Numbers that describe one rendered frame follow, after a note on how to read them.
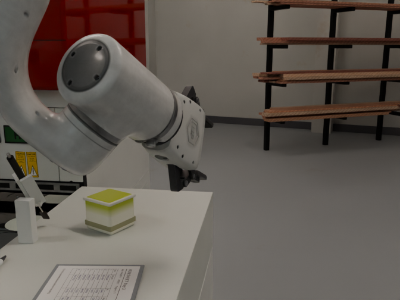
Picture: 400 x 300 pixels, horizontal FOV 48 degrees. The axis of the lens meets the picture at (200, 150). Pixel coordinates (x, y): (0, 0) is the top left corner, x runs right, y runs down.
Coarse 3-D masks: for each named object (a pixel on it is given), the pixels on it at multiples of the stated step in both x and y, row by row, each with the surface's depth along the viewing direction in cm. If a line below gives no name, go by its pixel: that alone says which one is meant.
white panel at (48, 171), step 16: (48, 96) 113; (0, 128) 117; (0, 144) 118; (16, 144) 118; (0, 160) 119; (48, 160) 117; (0, 176) 120; (48, 176) 118; (64, 176) 118; (80, 176) 117; (64, 192) 119
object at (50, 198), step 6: (0, 192) 120; (6, 192) 120; (12, 192) 120; (18, 192) 120; (42, 192) 120; (48, 192) 120; (0, 198) 120; (6, 198) 120; (12, 198) 120; (48, 198) 118; (54, 198) 118; (60, 198) 118
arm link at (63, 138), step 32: (0, 0) 44; (32, 0) 46; (0, 32) 45; (32, 32) 48; (0, 64) 46; (0, 96) 47; (32, 96) 50; (32, 128) 48; (64, 128) 50; (64, 160) 50; (96, 160) 52
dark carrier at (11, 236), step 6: (0, 216) 114; (6, 216) 114; (12, 216) 114; (0, 222) 111; (6, 222) 110; (0, 228) 107; (0, 234) 104; (6, 234) 104; (12, 234) 104; (0, 240) 100; (6, 240) 100; (0, 246) 97
